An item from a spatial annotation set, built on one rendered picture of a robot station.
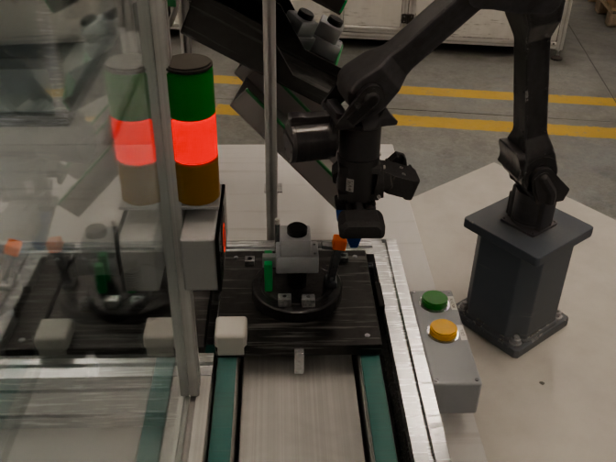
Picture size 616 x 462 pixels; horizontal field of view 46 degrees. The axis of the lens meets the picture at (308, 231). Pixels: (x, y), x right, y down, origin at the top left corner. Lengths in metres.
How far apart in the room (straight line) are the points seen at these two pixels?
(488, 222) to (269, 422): 0.47
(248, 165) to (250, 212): 0.21
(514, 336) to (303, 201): 0.59
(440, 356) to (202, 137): 0.50
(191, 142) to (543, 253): 0.59
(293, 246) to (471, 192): 0.70
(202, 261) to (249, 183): 0.87
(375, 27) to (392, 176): 4.11
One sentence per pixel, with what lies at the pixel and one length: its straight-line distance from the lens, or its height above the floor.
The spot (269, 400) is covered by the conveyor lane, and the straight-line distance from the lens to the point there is 1.05.
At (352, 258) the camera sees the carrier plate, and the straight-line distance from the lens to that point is 1.22.
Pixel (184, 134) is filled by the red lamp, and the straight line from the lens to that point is 0.77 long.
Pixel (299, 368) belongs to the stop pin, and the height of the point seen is 0.94.
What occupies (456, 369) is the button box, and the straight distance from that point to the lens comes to 1.06.
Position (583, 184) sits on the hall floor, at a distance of 3.69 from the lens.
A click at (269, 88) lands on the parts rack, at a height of 1.23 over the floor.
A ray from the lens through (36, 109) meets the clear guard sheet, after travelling 0.39.
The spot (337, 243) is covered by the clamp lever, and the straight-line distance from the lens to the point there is 1.08.
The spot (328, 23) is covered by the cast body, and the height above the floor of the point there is 1.26.
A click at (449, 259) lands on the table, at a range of 1.44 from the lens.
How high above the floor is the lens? 1.67
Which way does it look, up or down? 33 degrees down
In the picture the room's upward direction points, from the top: 1 degrees clockwise
